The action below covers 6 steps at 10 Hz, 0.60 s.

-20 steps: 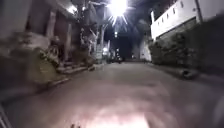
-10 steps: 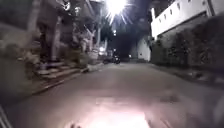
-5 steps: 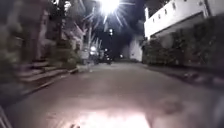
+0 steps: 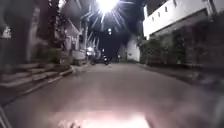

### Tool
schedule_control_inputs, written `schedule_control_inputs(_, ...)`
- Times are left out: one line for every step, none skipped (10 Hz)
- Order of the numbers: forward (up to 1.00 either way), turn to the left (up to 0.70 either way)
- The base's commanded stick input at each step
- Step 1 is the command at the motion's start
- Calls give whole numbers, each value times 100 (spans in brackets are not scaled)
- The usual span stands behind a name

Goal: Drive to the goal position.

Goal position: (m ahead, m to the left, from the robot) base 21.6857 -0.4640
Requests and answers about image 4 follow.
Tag robot's own part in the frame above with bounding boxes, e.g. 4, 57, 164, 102
69, 121, 82, 128

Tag stone steps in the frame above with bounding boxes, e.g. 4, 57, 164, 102
0, 62, 75, 98

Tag street lamp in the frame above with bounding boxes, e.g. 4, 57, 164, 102
96, 0, 120, 13

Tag tree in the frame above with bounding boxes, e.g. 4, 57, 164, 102
0, 0, 63, 68

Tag dark asphalt road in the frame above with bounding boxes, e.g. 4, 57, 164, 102
0, 62, 224, 128

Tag dark building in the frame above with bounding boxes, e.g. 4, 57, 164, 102
54, 18, 90, 66

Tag vehicle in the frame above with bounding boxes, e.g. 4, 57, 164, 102
101, 55, 111, 66

